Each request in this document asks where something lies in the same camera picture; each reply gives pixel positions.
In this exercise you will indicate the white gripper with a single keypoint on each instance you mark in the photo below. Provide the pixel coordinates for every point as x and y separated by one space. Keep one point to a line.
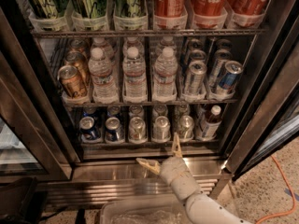
172 169

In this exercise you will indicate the silver green 7up can front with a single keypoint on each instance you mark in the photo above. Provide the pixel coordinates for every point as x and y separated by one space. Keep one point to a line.
161 129

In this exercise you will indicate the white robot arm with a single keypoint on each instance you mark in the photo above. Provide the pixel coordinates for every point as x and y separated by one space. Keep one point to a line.
199 208

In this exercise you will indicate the silver green can front right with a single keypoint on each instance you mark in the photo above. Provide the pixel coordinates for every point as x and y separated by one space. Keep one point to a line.
185 128

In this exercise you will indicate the silver green can front left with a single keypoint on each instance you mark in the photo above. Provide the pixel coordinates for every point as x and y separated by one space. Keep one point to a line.
137 130

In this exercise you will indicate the blue pepsi can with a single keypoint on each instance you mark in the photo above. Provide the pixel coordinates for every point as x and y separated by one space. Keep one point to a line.
114 131
89 129

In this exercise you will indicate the blue Pepsi can front left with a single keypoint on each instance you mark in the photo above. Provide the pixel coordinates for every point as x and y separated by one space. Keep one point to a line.
89 129

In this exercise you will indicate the silver Red Bull can front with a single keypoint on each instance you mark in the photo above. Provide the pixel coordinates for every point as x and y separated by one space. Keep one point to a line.
194 78

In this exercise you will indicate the fridge glass door right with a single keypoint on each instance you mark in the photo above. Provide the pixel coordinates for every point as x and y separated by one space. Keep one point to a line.
272 119

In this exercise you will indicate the fridge glass door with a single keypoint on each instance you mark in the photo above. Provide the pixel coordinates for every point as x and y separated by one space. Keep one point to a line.
272 119
28 148

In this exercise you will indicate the blue Red Bull can front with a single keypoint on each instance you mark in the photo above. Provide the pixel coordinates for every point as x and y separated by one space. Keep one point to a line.
228 77

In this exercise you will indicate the gold can front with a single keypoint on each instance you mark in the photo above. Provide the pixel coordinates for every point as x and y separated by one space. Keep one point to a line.
72 82

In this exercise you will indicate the gold can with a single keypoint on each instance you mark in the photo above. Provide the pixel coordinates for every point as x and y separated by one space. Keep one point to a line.
78 60
72 82

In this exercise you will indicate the fridge glass door left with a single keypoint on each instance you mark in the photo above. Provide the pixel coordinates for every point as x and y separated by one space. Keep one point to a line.
28 148

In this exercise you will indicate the gold can middle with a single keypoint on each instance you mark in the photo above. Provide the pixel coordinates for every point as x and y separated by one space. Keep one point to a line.
78 60

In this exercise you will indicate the green can top right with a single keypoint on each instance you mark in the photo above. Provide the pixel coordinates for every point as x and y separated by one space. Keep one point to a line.
130 8

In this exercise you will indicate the red Coca-Cola can left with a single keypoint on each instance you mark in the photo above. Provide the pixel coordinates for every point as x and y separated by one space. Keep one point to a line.
168 8

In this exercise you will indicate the green can top middle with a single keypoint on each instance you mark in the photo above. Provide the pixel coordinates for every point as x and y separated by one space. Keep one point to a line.
91 0

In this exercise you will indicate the clear plastic bin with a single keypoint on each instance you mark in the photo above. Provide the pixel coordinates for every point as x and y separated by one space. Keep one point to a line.
149 209

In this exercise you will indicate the brown bottle white label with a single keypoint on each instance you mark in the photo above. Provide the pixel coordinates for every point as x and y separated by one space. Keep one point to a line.
210 123

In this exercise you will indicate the water bottle front middle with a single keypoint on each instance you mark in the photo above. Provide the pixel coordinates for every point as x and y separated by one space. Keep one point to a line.
134 74

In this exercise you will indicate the water bottle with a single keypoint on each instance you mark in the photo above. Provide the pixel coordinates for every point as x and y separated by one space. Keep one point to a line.
164 75
104 84
134 74

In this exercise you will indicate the water bottle front right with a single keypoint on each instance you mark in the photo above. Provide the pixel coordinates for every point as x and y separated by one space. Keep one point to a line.
164 75

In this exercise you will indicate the water bottle front left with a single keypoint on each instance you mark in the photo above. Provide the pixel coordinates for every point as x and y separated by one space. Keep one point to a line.
104 84

